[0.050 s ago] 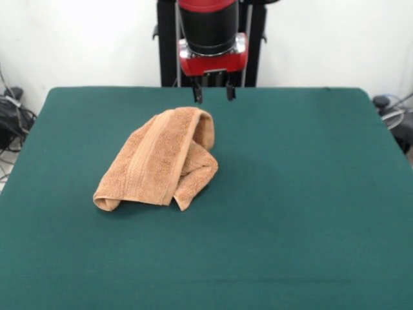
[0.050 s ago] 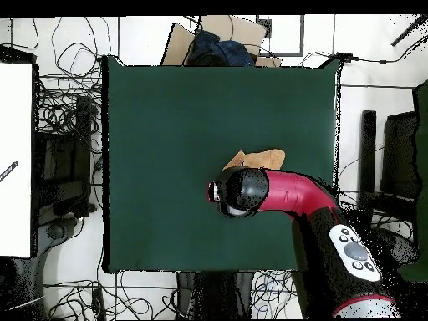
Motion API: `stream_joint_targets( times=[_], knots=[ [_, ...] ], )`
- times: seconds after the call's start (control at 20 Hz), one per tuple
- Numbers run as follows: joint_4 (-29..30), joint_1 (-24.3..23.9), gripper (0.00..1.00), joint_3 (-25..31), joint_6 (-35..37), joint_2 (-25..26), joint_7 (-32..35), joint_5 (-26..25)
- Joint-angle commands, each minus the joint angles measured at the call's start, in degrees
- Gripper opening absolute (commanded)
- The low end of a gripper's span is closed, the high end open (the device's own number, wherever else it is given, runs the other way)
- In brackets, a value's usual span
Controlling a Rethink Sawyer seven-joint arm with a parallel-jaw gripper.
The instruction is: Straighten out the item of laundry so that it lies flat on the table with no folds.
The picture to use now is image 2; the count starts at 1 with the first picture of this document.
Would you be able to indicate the dark green table cloth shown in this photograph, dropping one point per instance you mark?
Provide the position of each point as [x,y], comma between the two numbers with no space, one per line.
[160,133]

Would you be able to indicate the tan terry towel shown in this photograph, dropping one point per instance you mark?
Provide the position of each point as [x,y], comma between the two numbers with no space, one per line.
[267,158]

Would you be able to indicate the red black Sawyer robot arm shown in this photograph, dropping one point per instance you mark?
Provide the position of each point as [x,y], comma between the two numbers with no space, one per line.
[294,194]

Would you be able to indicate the office chair base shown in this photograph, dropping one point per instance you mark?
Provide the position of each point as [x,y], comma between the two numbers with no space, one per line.
[55,231]
[404,247]

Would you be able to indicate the dark green draped cloth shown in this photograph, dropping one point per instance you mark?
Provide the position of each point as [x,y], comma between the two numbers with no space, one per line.
[422,167]

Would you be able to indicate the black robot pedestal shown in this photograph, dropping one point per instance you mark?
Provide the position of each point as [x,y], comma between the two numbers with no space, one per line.
[214,294]

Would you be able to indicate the black tripod leg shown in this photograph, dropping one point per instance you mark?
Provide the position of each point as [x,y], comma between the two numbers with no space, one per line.
[406,33]

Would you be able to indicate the white desk top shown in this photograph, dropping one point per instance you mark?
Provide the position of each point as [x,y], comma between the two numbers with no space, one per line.
[15,150]

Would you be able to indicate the open cardboard box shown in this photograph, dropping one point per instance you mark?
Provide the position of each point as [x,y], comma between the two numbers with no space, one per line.
[240,31]

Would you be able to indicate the dark blue clothing pile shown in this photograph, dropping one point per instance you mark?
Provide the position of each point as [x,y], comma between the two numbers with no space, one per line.
[220,50]

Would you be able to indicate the black power strip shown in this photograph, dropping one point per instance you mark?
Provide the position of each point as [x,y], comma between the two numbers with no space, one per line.
[97,302]

